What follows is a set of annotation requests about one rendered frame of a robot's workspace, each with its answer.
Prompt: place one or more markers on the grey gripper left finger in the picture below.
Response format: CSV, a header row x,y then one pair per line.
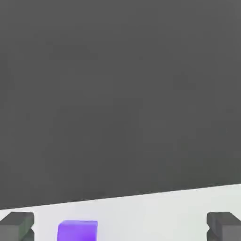
x,y
15,226

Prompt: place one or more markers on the small purple cube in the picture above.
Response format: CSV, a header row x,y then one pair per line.
x,y
77,231

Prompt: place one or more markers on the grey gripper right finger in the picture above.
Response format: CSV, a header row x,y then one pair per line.
x,y
225,227

